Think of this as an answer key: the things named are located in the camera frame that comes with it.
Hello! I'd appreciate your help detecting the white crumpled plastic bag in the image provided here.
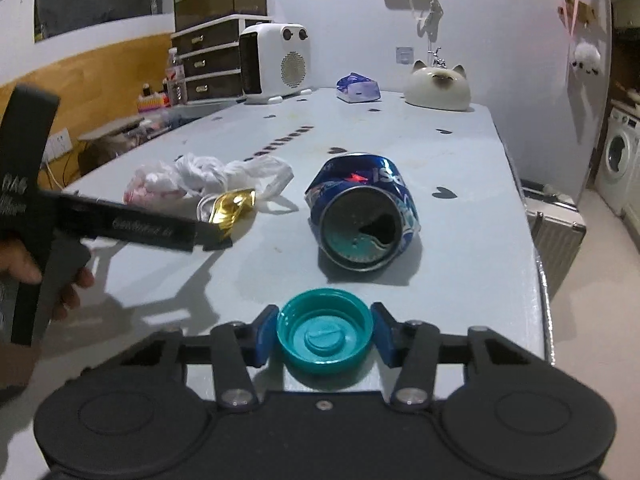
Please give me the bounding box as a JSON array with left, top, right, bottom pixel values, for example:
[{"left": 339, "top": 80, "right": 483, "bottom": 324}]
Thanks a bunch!
[{"left": 124, "top": 153, "right": 294, "bottom": 218}]

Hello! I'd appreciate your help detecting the blue tissue pack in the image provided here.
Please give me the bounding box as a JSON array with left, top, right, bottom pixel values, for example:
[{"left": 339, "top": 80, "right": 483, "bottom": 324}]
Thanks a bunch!
[{"left": 335, "top": 73, "right": 381, "bottom": 104}]

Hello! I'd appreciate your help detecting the white washing machine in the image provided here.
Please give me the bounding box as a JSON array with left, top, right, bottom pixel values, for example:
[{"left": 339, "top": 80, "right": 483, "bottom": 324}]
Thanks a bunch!
[{"left": 596, "top": 100, "right": 639, "bottom": 217}]

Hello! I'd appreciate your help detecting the gold foil wrapper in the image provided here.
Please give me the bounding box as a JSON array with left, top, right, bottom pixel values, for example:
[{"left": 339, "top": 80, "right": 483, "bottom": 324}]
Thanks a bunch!
[{"left": 207, "top": 188, "right": 256, "bottom": 238}]

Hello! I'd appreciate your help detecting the beige ribbed rolling suitcase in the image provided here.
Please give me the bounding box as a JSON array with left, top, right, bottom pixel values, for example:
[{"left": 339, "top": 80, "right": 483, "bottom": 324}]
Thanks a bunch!
[{"left": 521, "top": 179, "right": 587, "bottom": 300}]

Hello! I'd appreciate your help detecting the teal plastic bottle cap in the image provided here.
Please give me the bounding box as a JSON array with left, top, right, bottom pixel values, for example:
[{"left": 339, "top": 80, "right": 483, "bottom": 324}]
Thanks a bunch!
[{"left": 277, "top": 288, "right": 373, "bottom": 376}]

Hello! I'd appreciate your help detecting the white space heater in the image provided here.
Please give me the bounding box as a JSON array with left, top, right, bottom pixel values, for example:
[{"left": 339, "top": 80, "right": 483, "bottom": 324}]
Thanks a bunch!
[{"left": 239, "top": 23, "right": 312, "bottom": 104}]

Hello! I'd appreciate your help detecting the crushed blue soda can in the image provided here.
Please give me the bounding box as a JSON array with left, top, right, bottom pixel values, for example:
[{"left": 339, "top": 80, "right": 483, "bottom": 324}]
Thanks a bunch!
[{"left": 305, "top": 153, "right": 421, "bottom": 272}]

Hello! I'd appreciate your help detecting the dark drawer cabinet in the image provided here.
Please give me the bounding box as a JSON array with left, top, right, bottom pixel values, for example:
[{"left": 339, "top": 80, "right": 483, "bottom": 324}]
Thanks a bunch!
[{"left": 170, "top": 14, "right": 272, "bottom": 103}]

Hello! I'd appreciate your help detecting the white cat-shaped ceramic box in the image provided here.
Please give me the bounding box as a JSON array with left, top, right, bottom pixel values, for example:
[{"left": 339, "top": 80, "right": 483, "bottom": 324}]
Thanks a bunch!
[{"left": 404, "top": 60, "right": 471, "bottom": 112}]

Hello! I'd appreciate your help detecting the person's left hand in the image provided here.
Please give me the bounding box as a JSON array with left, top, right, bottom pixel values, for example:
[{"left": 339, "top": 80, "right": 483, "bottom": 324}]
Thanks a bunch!
[{"left": 0, "top": 238, "right": 96, "bottom": 322}]

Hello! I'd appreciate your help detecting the water bottle red label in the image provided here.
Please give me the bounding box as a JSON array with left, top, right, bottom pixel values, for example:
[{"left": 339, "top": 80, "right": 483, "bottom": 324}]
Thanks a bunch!
[{"left": 165, "top": 47, "right": 188, "bottom": 106}]

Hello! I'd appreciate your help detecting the white plush wall toy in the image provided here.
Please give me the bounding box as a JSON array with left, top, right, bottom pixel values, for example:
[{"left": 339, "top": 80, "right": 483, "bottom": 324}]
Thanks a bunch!
[{"left": 570, "top": 41, "right": 601, "bottom": 75}]

